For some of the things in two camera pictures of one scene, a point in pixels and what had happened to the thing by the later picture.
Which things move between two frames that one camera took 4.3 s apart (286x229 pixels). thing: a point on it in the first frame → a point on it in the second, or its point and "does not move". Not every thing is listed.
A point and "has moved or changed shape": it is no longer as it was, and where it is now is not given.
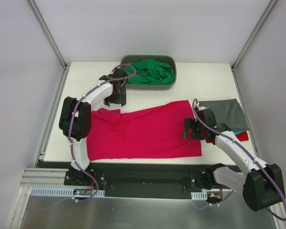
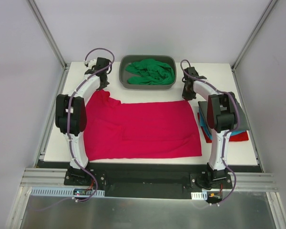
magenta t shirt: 158,133 has moved or changed shape
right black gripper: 187,128 → 188,90
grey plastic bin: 150,71 does not move
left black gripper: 115,100 → 103,81
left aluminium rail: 44,177 does not move
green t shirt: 150,72 does not move
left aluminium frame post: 49,35 does not move
